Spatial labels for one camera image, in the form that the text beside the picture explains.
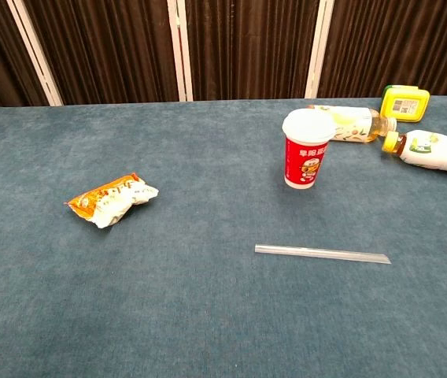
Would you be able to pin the clear plastic straw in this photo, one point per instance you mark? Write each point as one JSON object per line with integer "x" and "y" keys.
{"x": 322, "y": 253}

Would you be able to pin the red paper cup white lid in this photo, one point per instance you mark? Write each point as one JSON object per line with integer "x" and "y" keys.
{"x": 306, "y": 161}

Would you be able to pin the blue table cloth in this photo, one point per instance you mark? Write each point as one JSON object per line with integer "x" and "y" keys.
{"x": 207, "y": 295}

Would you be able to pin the orange white snack packet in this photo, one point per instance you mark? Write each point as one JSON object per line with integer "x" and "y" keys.
{"x": 109, "y": 201}

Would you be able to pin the tea bottle beige cap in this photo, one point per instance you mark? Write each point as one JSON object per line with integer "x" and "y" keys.
{"x": 359, "y": 126}

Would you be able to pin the yellow green plastic box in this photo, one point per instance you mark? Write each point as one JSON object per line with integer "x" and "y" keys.
{"x": 404, "y": 104}

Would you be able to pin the tea bottle yellow cap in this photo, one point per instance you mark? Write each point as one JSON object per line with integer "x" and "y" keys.
{"x": 436, "y": 151}

